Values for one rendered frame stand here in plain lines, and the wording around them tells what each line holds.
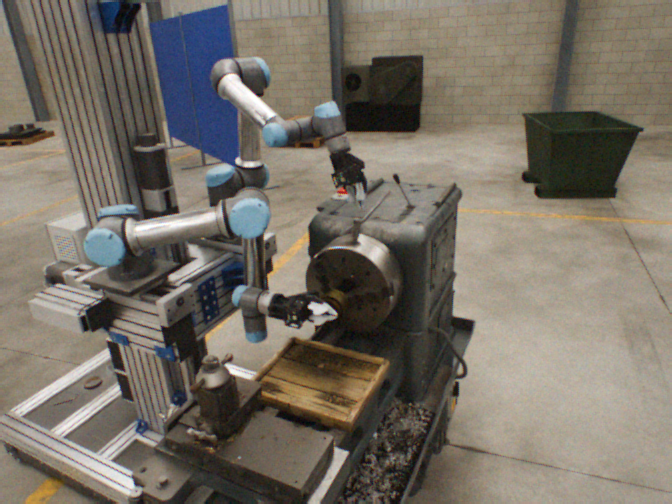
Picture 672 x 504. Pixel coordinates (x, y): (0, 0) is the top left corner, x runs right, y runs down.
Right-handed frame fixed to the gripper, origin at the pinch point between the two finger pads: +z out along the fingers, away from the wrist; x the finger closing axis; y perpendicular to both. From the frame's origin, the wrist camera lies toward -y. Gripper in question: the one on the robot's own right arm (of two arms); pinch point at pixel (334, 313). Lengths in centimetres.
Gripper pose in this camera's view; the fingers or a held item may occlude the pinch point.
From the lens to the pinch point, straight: 146.2
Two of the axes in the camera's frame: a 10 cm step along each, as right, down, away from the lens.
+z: 8.9, 1.4, -4.4
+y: -4.6, 3.8, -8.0
